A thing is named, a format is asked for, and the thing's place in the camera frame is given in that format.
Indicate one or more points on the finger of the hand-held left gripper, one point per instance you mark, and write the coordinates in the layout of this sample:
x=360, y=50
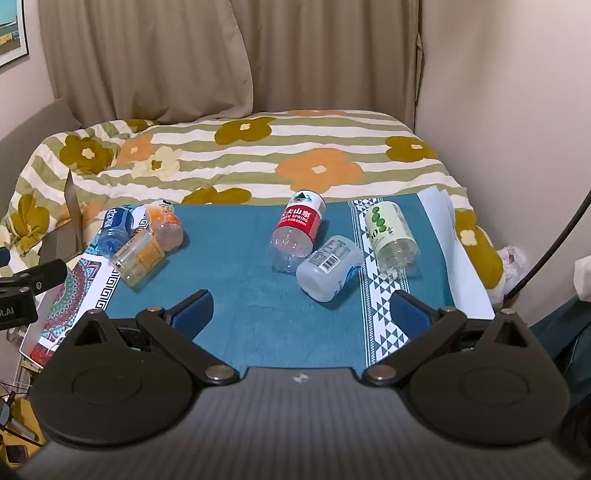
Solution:
x=44, y=273

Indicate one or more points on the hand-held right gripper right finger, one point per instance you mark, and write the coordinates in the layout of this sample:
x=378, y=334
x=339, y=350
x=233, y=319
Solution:
x=408, y=316

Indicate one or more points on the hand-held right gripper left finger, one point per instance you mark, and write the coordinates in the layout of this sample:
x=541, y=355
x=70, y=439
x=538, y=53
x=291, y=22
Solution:
x=194, y=311

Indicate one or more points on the mandala printed cloth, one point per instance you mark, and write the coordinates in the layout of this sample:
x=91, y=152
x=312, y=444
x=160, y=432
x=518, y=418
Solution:
x=69, y=295

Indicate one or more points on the teal mat with patterned border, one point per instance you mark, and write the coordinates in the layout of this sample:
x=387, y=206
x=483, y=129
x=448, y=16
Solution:
x=240, y=286

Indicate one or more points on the grey laptop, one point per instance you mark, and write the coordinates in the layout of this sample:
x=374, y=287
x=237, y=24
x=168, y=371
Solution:
x=74, y=217

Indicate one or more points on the yellow label clear bottle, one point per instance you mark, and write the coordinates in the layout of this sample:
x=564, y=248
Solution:
x=138, y=256

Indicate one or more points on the green label plastic bottle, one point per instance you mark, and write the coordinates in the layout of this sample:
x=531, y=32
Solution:
x=390, y=235

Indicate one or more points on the blue label plastic bottle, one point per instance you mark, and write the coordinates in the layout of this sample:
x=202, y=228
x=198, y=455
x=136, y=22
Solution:
x=117, y=228

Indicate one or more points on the orange drink plastic bottle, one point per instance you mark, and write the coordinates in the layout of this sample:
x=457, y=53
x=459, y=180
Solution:
x=166, y=226

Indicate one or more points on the white label clear plastic bottle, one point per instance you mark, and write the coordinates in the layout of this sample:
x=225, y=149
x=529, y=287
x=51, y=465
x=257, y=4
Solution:
x=330, y=267

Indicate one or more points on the white plastic bag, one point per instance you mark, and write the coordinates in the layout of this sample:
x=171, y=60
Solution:
x=510, y=264

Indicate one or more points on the red label plastic bottle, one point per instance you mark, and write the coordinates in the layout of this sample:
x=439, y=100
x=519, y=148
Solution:
x=298, y=221

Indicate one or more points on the grey headboard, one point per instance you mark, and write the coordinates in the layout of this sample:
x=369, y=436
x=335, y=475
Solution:
x=32, y=124

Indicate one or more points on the dark blue cloth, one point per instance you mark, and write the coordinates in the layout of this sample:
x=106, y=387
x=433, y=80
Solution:
x=563, y=332

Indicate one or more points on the white object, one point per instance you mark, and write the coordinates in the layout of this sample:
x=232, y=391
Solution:
x=582, y=277

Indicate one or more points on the floral striped blanket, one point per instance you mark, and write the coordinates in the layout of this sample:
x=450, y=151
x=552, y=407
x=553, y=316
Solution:
x=277, y=138

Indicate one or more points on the beige curtain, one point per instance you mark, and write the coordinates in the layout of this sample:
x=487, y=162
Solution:
x=184, y=55

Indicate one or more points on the framed wall picture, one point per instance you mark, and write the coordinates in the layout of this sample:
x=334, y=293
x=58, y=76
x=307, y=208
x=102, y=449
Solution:
x=11, y=27

